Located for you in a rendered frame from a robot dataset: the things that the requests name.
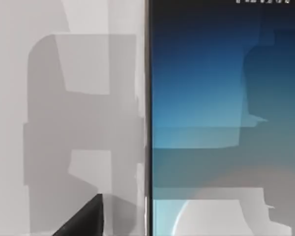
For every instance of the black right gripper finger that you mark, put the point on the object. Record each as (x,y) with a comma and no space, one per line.
(89,218)

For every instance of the smartphone with blue screen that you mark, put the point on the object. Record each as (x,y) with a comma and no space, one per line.
(223,110)

